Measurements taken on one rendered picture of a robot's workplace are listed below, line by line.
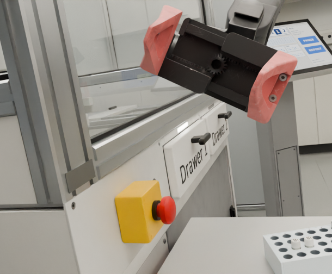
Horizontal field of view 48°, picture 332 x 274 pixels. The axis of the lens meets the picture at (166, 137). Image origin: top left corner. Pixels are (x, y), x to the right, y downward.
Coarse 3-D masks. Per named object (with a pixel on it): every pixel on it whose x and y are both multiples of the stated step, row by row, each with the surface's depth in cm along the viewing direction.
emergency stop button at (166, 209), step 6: (162, 198) 53; (168, 198) 53; (162, 204) 52; (168, 204) 52; (174, 204) 54; (162, 210) 52; (168, 210) 52; (174, 210) 53; (162, 216) 52; (168, 216) 52; (174, 216) 53; (168, 222) 52
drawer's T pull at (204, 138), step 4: (196, 136) 84; (200, 136) 84; (204, 136) 83; (208, 136) 85; (192, 140) 83; (196, 140) 83; (200, 140) 80; (204, 140) 81; (200, 144) 81; (204, 144) 81
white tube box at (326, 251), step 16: (272, 240) 56; (288, 240) 55; (320, 240) 54; (272, 256) 53; (288, 256) 51; (304, 256) 51; (320, 256) 50; (288, 272) 50; (304, 272) 50; (320, 272) 50
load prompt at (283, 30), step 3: (279, 27) 172; (282, 27) 172; (285, 27) 172; (273, 30) 170; (276, 30) 170; (279, 30) 170; (282, 30) 171; (285, 30) 171; (273, 33) 169; (276, 33) 169; (279, 33) 169; (282, 33) 170; (285, 33) 170; (288, 33) 170; (270, 36) 167
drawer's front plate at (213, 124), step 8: (224, 104) 125; (208, 112) 109; (216, 112) 112; (224, 112) 124; (208, 120) 102; (216, 120) 111; (224, 120) 122; (208, 128) 101; (216, 128) 110; (224, 128) 121; (216, 136) 109; (224, 136) 120; (208, 144) 102; (216, 144) 108
